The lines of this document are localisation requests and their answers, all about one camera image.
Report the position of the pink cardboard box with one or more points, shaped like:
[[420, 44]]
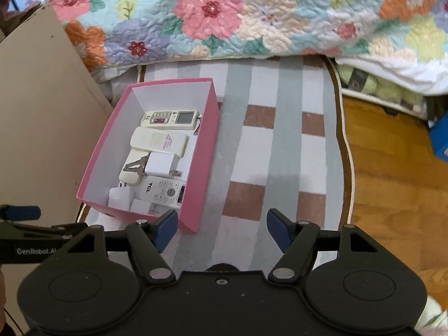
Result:
[[113, 146]]

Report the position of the blue box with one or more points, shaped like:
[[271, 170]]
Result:
[[439, 138]]

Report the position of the white power adapter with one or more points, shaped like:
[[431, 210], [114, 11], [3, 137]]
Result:
[[162, 165]]

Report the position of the white small adapter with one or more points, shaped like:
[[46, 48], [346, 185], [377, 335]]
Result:
[[141, 207]]

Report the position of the cream oval remote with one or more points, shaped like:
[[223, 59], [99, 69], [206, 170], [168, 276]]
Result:
[[129, 175]]

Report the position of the green white cloth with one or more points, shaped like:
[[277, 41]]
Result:
[[361, 85]]

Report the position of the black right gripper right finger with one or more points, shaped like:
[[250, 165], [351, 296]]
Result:
[[296, 241]]

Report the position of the beige cabinet panel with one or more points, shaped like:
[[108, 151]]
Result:
[[52, 114]]

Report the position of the striped grey white rug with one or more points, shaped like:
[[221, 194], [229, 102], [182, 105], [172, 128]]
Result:
[[280, 144]]

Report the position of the floral quilt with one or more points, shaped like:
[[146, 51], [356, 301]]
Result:
[[404, 41]]

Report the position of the white TCL remote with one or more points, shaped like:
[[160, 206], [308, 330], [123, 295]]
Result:
[[162, 191]]

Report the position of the white remote pink label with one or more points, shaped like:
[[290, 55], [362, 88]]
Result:
[[159, 141]]

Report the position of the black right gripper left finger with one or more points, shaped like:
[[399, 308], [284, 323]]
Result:
[[147, 242]]

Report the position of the cream remote with display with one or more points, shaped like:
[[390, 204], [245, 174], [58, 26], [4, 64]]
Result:
[[171, 120]]

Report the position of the white charger plug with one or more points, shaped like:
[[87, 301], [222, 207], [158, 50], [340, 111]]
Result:
[[121, 197]]

